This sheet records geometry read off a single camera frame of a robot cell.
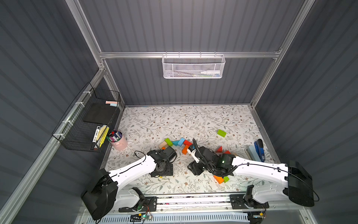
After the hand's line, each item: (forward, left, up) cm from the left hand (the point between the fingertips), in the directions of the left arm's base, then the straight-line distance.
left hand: (166, 173), depth 81 cm
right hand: (+2, -15, +7) cm, 17 cm away
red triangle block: (+16, -35, -2) cm, 39 cm away
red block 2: (+14, -40, -2) cm, 42 cm away
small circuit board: (-20, +9, -2) cm, 22 cm away
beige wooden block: (+21, +3, -2) cm, 21 cm away
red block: (+22, -13, -2) cm, 26 cm away
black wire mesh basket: (+17, +42, +25) cm, 52 cm away
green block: (+22, 0, -1) cm, 22 cm away
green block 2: (+30, -39, -2) cm, 49 cm away
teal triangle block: (+20, -5, +1) cm, 21 cm away
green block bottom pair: (-3, -35, 0) cm, 35 cm away
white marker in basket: (+56, -29, +32) cm, 71 cm away
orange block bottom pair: (-3, -32, -1) cm, 32 cm away
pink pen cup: (+18, +31, +8) cm, 37 cm away
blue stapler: (+17, -61, +1) cm, 63 cm away
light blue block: (+22, -9, -1) cm, 24 cm away
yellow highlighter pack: (+8, +26, +32) cm, 42 cm away
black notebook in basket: (+25, +36, +26) cm, 51 cm away
